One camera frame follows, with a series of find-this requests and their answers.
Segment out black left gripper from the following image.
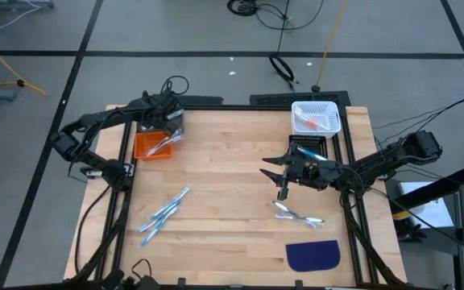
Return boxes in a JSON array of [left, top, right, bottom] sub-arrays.
[[138, 90, 185, 137]]

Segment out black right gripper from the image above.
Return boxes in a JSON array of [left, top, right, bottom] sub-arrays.
[[258, 143, 341, 201]]

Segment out orange toothbrush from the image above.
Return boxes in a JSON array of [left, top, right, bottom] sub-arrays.
[[295, 110, 322, 129], [297, 114, 333, 132]]

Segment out packaged toothbrushes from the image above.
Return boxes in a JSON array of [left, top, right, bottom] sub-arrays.
[[140, 207, 177, 247]]

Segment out dark grey plastic basket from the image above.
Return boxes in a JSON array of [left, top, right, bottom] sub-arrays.
[[135, 102, 185, 136]]

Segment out black plastic basket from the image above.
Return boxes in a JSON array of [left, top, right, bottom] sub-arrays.
[[287, 134, 329, 161]]

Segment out black flat box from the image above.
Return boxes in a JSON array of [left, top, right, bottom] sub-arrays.
[[182, 94, 224, 106]]

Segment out orange plastic basket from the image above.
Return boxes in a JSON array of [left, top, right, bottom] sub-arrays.
[[133, 130, 175, 161]]

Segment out black vented box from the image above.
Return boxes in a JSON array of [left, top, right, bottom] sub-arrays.
[[249, 90, 352, 108]]

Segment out white plastic basket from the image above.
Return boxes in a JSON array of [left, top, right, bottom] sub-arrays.
[[290, 101, 342, 140]]

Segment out dark blue flat pad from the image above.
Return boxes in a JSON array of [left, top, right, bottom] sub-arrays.
[[285, 239, 342, 273]]

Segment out white sheet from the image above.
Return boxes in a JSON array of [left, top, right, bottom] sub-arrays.
[[397, 180, 455, 230]]

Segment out black support beam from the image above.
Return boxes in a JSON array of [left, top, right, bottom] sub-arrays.
[[388, 164, 464, 211]]

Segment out grey cart base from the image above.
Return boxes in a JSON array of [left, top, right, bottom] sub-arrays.
[[0, 0, 56, 10]]

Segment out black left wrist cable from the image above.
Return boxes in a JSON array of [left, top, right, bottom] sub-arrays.
[[160, 75, 191, 97]]

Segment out black metal table frame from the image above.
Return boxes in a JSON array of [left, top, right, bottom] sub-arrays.
[[70, 102, 408, 288]]

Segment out black coiled floor cable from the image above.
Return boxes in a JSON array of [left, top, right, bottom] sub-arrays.
[[226, 0, 325, 32]]

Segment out yellow floor cable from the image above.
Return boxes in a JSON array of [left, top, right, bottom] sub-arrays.
[[0, 31, 48, 97]]

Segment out yellow hanging cable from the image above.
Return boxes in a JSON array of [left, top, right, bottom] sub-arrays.
[[315, 0, 349, 93]]

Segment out black hanging cable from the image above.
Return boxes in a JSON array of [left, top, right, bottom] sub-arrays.
[[269, 0, 296, 92]]

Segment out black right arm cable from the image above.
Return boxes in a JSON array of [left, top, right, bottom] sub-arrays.
[[367, 185, 464, 255]]

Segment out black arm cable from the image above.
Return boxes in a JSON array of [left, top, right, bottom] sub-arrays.
[[73, 187, 112, 276], [367, 185, 464, 255]]

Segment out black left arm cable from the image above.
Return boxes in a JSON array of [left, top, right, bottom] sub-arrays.
[[73, 187, 112, 276]]

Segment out thin black cables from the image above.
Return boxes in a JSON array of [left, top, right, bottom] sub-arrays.
[[371, 97, 464, 143]]

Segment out black device with cable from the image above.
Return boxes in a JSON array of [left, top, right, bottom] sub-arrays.
[[101, 259, 161, 290]]

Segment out white floor cable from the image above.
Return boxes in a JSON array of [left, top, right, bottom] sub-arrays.
[[0, 0, 44, 52]]

